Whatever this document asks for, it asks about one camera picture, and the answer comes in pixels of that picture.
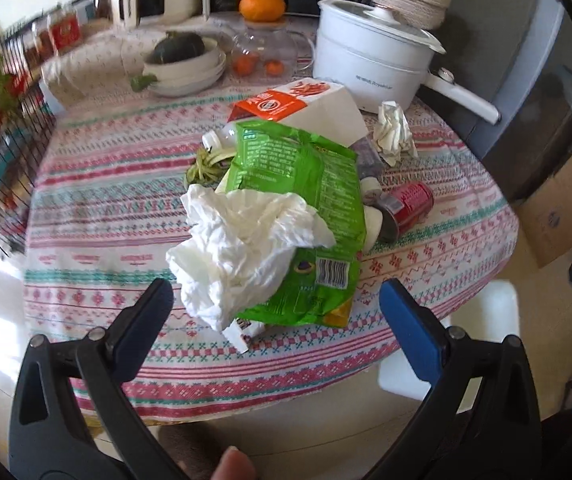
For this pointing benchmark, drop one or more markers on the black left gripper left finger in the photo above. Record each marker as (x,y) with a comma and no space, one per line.
(48,435)

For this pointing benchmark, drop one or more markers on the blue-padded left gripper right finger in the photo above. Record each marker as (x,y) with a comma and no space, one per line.
(480,418)

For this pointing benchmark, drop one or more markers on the red soda can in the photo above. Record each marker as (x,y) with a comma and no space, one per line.
(402,207)

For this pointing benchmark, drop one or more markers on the white tissue paper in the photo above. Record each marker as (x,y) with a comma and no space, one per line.
(240,247)

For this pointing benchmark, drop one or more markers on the green vegetable scraps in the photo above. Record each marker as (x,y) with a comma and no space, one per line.
(209,166)

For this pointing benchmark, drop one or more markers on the white plastic milk bottle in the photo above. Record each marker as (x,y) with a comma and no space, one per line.
(220,139)

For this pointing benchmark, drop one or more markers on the green snack bag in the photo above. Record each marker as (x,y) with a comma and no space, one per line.
(321,282)

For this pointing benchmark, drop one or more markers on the red white carton box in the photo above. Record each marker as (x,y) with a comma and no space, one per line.
(308,104)

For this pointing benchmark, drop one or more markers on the pecan nut snack bag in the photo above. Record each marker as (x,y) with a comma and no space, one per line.
(241,333)

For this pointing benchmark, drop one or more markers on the white yogurt bottle green label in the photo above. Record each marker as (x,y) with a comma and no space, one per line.
(373,224)

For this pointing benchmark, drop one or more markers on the clear plastic water bottle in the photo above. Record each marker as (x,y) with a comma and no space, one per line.
(369,167)

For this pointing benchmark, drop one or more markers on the person's left hand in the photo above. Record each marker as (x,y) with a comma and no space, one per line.
(234,465)

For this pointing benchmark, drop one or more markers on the cardboard box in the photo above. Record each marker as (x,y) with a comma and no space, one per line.
(546,217)

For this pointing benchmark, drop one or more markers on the patterned striped tablecloth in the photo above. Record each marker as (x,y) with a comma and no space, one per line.
(107,208)

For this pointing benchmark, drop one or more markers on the small green pepper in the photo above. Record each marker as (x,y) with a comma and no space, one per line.
(140,83)

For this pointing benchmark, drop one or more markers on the floral cloth on table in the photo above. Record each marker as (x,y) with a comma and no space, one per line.
(105,63)

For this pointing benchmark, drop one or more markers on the stacked white bowls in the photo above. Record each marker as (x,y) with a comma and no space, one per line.
(187,77)

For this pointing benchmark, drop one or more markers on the white electric cooking pot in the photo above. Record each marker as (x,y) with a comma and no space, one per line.
(379,59)

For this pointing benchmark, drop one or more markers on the grey refrigerator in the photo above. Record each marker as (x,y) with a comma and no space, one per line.
(516,54)

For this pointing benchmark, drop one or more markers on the dark green squash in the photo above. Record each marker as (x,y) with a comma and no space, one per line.
(177,47)

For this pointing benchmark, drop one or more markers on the red labelled spice jar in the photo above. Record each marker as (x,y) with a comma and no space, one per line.
(64,29)

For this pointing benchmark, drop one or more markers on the glass teapot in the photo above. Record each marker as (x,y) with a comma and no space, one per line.
(265,53)

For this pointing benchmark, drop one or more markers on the large orange mandarin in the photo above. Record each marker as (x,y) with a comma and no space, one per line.
(262,11)

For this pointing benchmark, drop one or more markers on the black wire rack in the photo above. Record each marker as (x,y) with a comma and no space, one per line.
(24,138)

